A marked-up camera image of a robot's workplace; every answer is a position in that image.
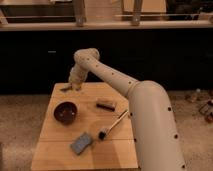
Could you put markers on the metal railing post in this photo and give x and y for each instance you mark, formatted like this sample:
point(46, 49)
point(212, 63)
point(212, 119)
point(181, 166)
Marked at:
point(136, 14)
point(79, 11)

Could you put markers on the purple bowl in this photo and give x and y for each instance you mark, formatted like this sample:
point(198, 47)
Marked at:
point(65, 112)

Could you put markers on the metal railing post left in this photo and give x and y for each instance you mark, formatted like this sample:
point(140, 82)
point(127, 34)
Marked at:
point(79, 11)

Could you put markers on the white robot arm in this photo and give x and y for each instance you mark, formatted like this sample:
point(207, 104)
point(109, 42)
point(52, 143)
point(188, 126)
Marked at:
point(157, 142)

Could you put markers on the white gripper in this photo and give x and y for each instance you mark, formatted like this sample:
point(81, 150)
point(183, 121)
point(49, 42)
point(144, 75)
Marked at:
point(77, 77)

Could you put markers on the metal railing post right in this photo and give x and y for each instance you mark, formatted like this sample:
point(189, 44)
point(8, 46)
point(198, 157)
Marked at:
point(136, 14)

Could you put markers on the wooden table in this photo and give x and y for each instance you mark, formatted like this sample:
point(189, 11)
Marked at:
point(116, 152)

